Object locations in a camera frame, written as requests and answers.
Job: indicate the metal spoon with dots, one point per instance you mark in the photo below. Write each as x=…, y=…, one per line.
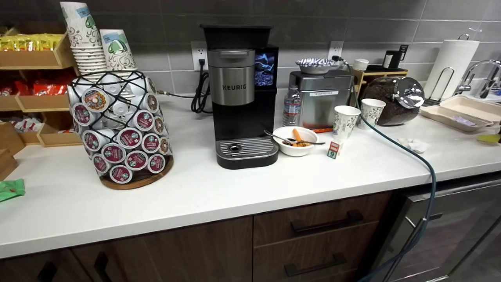
x=278, y=137

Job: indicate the black and silver coffee machine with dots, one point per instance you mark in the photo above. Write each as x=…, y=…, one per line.
x=235, y=98

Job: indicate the white bowl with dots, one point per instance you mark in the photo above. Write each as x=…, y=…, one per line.
x=295, y=150

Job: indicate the orange food pieces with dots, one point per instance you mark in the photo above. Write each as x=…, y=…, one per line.
x=298, y=136

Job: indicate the clear water bottle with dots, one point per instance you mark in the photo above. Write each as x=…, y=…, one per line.
x=292, y=107

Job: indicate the orange packet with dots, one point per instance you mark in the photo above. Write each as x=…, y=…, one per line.
x=322, y=130

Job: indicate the brown wooden drawer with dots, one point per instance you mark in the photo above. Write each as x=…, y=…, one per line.
x=274, y=262
x=274, y=223

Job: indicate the stainless steel box appliance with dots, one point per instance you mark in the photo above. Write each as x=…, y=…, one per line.
x=325, y=98

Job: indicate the patterned paper cup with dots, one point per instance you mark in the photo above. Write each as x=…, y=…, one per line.
x=370, y=111
x=345, y=121

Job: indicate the patterned paper bowl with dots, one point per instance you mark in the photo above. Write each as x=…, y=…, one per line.
x=315, y=65

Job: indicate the heap of coffee pods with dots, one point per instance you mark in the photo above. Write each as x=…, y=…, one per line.
x=129, y=138

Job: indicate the white lid stack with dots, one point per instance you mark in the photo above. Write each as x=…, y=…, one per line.
x=360, y=64

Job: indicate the brown cabinet door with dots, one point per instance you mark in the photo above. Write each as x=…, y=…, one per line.
x=176, y=254
x=19, y=272

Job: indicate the wooden organizer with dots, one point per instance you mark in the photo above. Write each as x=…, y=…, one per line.
x=370, y=74

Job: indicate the glass jar of coffee beans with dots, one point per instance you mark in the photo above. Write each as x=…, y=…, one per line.
x=385, y=102

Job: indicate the short stack of paper cups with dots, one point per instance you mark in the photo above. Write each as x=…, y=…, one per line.
x=116, y=51

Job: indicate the black dispenser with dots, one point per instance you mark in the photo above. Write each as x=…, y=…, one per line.
x=392, y=58

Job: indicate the crumpled white napkin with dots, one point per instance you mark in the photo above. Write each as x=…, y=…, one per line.
x=415, y=145

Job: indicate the metal paper towel holder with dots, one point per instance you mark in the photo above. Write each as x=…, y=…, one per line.
x=442, y=84

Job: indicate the tall stack of paper cups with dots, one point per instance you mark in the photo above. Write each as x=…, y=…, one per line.
x=80, y=27

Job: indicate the row of red packets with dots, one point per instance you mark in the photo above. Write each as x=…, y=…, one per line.
x=47, y=87

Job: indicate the paper towel roll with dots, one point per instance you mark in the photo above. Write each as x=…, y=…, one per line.
x=452, y=66

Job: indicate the open beige takeaway container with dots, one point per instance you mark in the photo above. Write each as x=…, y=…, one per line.
x=465, y=109

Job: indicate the wooden snack rack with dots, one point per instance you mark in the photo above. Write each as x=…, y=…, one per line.
x=47, y=58

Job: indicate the row of white packets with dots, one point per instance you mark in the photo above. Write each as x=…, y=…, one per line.
x=26, y=124

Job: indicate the stainless undercounter appliance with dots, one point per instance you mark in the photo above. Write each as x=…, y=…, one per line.
x=462, y=227

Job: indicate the chrome tap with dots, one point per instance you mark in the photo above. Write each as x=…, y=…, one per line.
x=479, y=68

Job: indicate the row of yellow packets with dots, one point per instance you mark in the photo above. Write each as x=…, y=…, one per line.
x=29, y=42

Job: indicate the green snack packet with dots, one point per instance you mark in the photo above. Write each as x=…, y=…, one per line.
x=11, y=189

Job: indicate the white wall socket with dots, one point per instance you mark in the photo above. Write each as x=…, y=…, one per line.
x=199, y=53
x=335, y=49

